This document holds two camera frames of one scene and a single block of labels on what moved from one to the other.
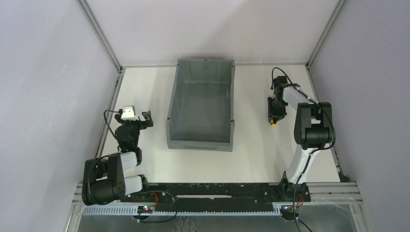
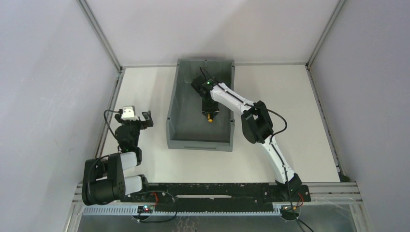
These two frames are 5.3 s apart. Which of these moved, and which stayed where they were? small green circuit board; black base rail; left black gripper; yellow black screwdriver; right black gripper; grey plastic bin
Moved: right black gripper; yellow black screwdriver
Stayed: small green circuit board; black base rail; grey plastic bin; left black gripper
